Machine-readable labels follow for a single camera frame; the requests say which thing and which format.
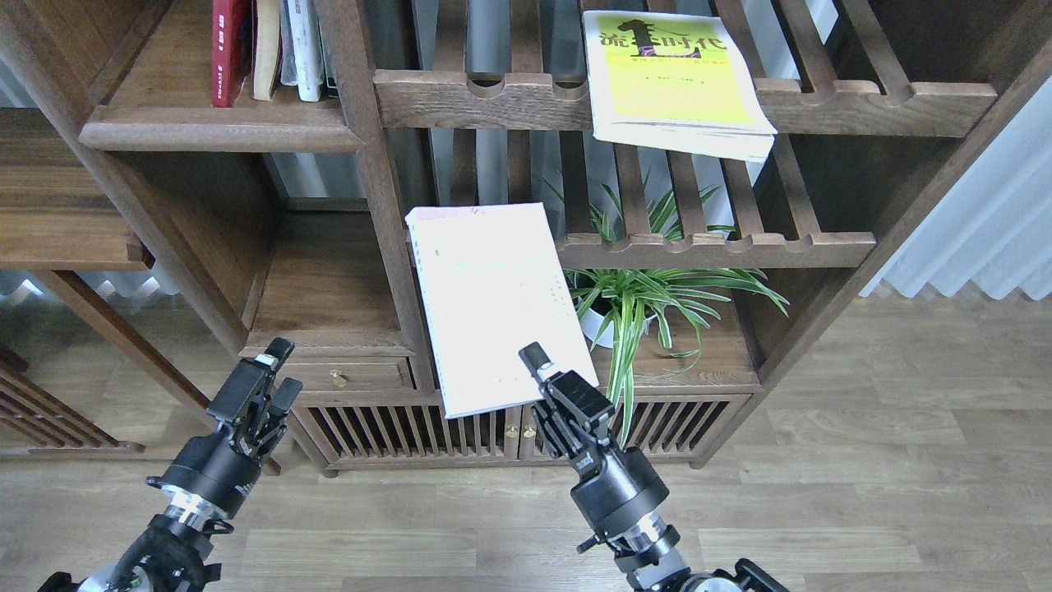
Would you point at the pale purple book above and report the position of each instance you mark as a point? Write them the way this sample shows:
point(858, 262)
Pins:
point(491, 284)

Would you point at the dark wooden bookshelf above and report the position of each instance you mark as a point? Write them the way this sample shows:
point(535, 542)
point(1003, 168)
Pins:
point(285, 218)

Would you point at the brass drawer knob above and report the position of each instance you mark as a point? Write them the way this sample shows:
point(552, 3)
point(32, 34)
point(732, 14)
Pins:
point(338, 378)

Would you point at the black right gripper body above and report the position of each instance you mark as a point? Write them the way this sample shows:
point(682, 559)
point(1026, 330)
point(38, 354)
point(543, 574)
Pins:
point(618, 490)

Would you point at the red cover book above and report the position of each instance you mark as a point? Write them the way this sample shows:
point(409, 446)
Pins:
point(231, 22)

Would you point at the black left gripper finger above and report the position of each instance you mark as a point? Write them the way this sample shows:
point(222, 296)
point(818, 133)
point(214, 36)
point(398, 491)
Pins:
point(275, 355)
point(283, 396)

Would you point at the yellow cover book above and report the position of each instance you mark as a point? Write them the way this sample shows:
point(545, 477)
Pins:
point(672, 82)

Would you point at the white curtain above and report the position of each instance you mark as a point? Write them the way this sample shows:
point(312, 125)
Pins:
point(991, 234)

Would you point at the green spider plant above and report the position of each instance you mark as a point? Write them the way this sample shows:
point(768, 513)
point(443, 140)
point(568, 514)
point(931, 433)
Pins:
point(633, 296)

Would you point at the green spine upright book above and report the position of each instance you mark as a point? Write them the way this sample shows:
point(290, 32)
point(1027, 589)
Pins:
point(331, 85)

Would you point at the wooden side shelf unit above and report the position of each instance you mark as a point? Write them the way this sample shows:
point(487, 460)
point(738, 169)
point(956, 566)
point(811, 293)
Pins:
point(102, 358)

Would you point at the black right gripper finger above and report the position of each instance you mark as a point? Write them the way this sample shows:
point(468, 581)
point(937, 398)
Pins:
point(540, 367)

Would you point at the white plant pot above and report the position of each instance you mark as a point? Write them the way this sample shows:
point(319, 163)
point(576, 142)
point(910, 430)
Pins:
point(600, 320)

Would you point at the tan spine upright book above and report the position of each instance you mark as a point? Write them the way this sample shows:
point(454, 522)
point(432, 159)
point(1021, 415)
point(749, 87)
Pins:
point(267, 48)

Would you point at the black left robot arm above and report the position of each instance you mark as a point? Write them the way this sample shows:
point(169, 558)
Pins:
point(169, 556)

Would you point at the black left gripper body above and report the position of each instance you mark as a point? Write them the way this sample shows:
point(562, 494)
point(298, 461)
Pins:
point(223, 467)

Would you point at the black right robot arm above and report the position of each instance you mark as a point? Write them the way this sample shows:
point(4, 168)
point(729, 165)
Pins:
point(650, 562)

